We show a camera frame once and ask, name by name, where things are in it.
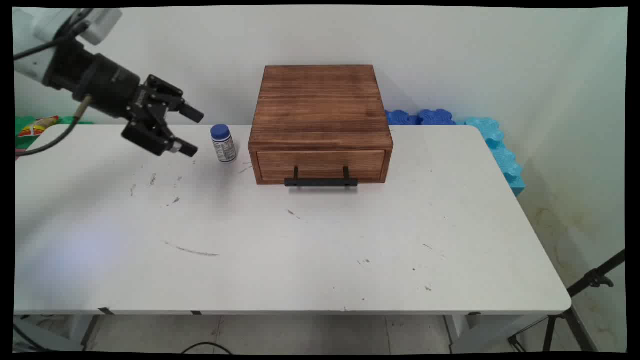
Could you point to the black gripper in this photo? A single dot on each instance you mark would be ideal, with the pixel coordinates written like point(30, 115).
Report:
point(107, 85)

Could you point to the white bottle with blue cap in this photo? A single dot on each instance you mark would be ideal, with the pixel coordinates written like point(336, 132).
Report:
point(223, 145)

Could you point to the red yellow snack bag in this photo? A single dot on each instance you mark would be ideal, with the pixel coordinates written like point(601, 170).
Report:
point(37, 126)

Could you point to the green foam mat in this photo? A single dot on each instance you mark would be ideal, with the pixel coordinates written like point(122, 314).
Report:
point(22, 140)

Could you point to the brown wooden drawer cabinet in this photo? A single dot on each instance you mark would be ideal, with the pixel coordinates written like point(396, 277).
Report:
point(320, 105)

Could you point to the grey table leg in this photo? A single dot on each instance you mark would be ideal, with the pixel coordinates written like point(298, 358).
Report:
point(90, 331)

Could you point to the dark blue foam mat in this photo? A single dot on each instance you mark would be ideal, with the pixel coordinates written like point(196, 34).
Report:
point(420, 118)

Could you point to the light blue foam mat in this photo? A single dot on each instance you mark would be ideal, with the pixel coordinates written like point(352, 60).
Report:
point(502, 155)

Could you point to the white table leg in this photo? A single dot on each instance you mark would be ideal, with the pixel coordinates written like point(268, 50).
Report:
point(462, 330)

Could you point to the black tripod stand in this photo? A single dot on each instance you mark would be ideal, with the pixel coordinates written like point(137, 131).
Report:
point(575, 295)

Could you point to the white grey wrist camera box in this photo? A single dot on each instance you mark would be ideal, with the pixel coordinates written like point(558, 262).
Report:
point(100, 24)

